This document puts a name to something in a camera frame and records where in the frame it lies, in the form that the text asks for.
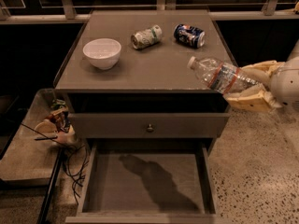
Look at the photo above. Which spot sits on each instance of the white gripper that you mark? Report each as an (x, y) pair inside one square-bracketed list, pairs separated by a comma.
[(286, 84)]

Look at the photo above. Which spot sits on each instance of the clear plastic water bottle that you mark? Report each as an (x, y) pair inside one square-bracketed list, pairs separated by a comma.
[(220, 76)]

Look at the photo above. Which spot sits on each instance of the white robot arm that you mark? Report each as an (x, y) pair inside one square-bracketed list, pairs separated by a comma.
[(279, 86)]

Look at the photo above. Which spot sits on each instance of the grey top drawer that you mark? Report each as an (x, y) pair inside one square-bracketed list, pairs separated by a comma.
[(134, 125)]

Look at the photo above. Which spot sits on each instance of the brass drawer knob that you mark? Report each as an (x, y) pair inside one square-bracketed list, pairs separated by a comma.
[(150, 128)]

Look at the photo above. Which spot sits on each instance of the grey open middle drawer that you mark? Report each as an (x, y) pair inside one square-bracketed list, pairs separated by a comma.
[(151, 181)]

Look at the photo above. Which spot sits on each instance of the blue soda can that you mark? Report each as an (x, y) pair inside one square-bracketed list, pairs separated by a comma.
[(189, 35)]

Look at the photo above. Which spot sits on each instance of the green white soda can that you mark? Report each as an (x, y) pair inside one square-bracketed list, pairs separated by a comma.
[(146, 38)]

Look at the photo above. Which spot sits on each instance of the white ceramic bowl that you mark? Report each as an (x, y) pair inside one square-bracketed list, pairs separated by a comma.
[(102, 53)]

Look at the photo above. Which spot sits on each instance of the metal window railing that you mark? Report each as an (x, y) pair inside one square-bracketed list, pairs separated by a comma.
[(52, 11)]

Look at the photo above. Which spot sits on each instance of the grey side tray table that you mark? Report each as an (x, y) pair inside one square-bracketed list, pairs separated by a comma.
[(26, 160)]

